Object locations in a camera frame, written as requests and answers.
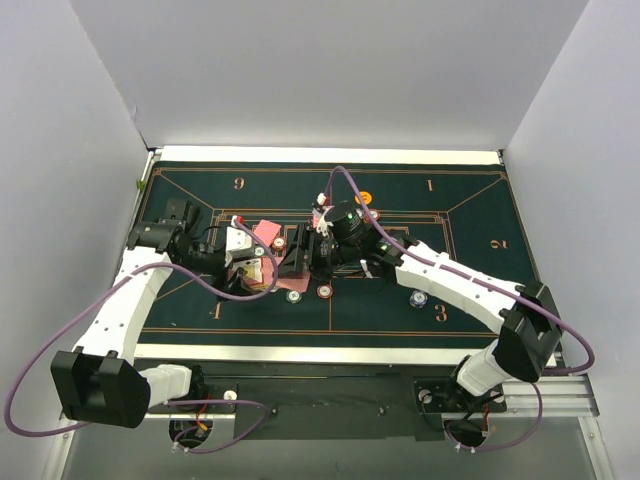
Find red chips position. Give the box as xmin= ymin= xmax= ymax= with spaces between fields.
xmin=272 ymin=236 xmax=287 ymax=251

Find green poker chip stack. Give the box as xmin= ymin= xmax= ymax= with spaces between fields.
xmin=286 ymin=290 xmax=302 ymax=304

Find red poker chip stack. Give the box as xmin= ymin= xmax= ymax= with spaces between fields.
xmin=316 ymin=285 xmax=333 ymax=299

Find blue chips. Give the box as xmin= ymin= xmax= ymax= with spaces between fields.
xmin=409 ymin=290 xmax=428 ymax=309

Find red-backed playing card deck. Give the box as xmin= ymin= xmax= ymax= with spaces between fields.
xmin=276 ymin=277 xmax=310 ymax=293

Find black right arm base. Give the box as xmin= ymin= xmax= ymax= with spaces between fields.
xmin=413 ymin=377 xmax=507 ymax=414

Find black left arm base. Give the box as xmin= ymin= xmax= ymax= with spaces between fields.
xmin=149 ymin=377 xmax=239 ymax=414

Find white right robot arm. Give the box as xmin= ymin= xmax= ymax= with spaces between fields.
xmin=278 ymin=194 xmax=562 ymax=409

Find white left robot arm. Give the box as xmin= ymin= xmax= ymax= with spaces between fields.
xmin=51 ymin=199 xmax=255 ymax=428

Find orange dealer button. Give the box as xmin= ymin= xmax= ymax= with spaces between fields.
xmin=354 ymin=191 xmax=373 ymax=205

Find green poker table mat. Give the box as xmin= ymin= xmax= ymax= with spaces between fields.
xmin=138 ymin=161 xmax=538 ymax=349

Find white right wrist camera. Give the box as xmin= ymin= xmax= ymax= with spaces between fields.
xmin=312 ymin=192 xmax=333 ymax=238

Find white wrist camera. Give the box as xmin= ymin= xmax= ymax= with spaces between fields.
xmin=312 ymin=192 xmax=333 ymax=238
xmin=225 ymin=226 xmax=255 ymax=262

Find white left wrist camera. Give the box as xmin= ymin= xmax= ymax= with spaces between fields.
xmin=225 ymin=226 xmax=255 ymax=262

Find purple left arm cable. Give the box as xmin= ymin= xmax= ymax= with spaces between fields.
xmin=3 ymin=215 xmax=281 ymax=454

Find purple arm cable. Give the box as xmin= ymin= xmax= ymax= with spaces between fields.
xmin=322 ymin=165 xmax=596 ymax=454
xmin=3 ymin=215 xmax=281 ymax=454

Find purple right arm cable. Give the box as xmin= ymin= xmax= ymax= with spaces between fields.
xmin=322 ymin=165 xmax=596 ymax=454

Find aluminium frame rail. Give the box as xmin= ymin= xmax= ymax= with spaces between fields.
xmin=43 ymin=376 xmax=614 ymax=479

